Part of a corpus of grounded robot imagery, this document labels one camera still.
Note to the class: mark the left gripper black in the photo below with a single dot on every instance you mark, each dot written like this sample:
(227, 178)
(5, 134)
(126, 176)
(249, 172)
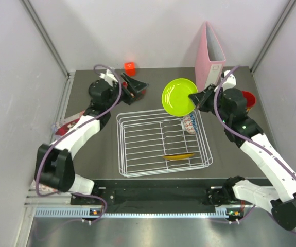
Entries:
(134, 86)

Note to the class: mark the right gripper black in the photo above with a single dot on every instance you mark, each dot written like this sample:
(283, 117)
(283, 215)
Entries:
(201, 99)

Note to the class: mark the red floral plate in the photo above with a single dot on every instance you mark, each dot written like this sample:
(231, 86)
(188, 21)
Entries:
(129, 96)

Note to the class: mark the green plate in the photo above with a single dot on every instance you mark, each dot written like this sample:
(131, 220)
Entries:
(175, 97)

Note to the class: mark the red cup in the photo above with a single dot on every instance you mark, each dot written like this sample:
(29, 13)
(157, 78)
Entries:
(251, 100)

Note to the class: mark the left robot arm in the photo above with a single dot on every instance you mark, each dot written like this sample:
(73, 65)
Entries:
(54, 164)

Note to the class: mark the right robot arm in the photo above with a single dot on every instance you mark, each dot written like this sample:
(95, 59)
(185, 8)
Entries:
(229, 106)

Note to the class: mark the orange cube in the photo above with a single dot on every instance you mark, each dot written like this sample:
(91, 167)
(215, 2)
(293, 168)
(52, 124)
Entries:
(130, 68)

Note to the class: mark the red blue patterned bowl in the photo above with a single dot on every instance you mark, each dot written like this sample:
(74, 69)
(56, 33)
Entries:
(188, 124)

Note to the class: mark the yellow plate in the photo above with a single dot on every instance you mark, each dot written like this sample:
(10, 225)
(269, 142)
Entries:
(175, 157)

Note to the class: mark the red illustrated card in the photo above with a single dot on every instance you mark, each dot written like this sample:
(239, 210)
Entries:
(61, 127)

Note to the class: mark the floral patterned cloth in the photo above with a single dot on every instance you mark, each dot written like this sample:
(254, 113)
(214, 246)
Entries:
(42, 188)

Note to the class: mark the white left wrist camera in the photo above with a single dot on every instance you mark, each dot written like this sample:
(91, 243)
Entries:
(108, 77)

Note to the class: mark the pink ring binder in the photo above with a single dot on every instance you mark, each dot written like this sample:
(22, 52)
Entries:
(210, 59)

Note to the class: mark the white wire dish rack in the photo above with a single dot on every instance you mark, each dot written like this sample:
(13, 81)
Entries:
(143, 137)

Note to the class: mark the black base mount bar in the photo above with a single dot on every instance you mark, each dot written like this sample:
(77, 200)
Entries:
(206, 192)

